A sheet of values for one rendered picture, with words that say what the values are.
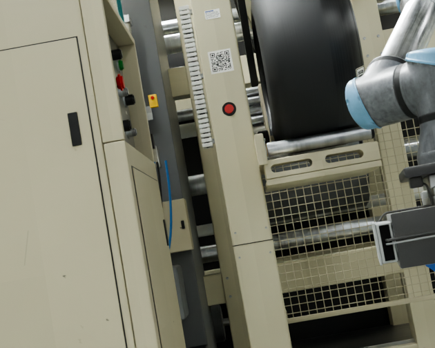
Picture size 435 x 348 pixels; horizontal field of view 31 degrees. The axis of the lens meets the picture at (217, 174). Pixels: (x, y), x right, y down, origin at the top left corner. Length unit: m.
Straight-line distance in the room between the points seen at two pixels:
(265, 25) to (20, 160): 0.98
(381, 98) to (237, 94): 1.00
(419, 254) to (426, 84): 0.43
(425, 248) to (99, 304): 0.77
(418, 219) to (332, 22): 1.24
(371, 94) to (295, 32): 0.80
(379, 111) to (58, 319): 0.82
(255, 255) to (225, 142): 0.38
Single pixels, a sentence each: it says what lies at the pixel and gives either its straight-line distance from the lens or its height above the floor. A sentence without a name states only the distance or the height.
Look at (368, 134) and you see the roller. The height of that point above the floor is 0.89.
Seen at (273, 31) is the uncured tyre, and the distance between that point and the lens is 2.43.
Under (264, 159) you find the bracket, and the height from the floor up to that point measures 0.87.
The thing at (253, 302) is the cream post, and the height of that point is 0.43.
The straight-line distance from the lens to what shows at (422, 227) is 1.29.
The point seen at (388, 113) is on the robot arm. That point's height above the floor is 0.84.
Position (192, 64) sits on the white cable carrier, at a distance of 2.61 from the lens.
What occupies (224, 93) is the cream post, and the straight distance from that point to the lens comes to 2.58.
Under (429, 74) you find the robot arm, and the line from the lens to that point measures 1.60.
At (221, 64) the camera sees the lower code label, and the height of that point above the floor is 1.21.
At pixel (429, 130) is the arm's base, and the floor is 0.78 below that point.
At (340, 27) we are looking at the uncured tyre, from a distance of 2.43.
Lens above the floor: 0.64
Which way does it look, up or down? 5 degrees up
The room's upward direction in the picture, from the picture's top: 10 degrees counter-clockwise
